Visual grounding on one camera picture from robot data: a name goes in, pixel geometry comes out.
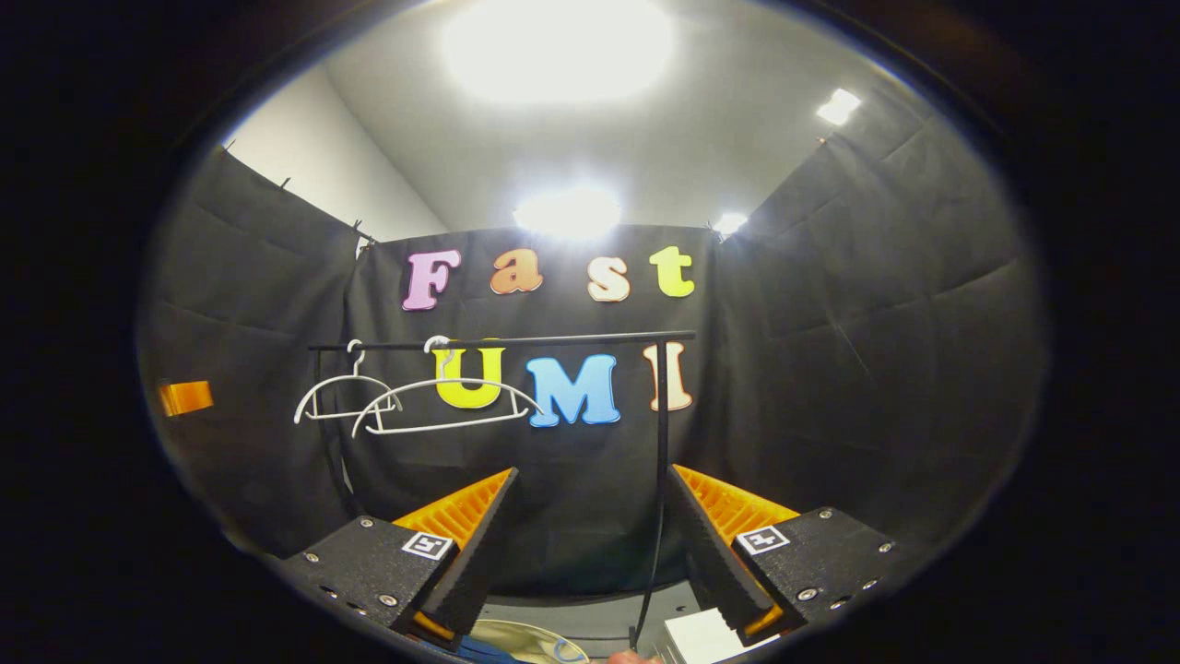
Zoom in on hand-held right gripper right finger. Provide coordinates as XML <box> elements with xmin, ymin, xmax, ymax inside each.
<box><xmin>666</xmin><ymin>464</ymin><xmax>905</xmax><ymax>646</ymax></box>

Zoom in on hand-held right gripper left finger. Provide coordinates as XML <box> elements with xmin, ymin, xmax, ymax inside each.
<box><xmin>280</xmin><ymin>467</ymin><xmax>520</xmax><ymax>646</ymax></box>

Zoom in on blue jacket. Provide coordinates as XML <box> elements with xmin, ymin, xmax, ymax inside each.
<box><xmin>455</xmin><ymin>634</ymin><xmax>519</xmax><ymax>664</ymax></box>

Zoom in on white clothes hanger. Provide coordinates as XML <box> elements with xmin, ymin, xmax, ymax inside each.
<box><xmin>293</xmin><ymin>339</ymin><xmax>405</xmax><ymax>426</ymax></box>
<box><xmin>350</xmin><ymin>335</ymin><xmax>548</xmax><ymax>439</ymax></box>

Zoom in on white box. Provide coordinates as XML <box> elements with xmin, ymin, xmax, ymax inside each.
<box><xmin>661</xmin><ymin>608</ymin><xmax>781</xmax><ymax>664</ymax></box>

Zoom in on black backdrop cloth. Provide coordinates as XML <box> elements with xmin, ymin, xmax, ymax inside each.
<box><xmin>138</xmin><ymin>115</ymin><xmax>1047</xmax><ymax>596</ymax></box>

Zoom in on large ceiling light panel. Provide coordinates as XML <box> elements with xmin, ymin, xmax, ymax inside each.
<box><xmin>442</xmin><ymin>0</ymin><xmax>676</xmax><ymax>104</ymax></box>

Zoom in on black cable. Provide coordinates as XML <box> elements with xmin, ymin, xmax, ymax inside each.
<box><xmin>631</xmin><ymin>503</ymin><xmax>668</xmax><ymax>652</ymax></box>

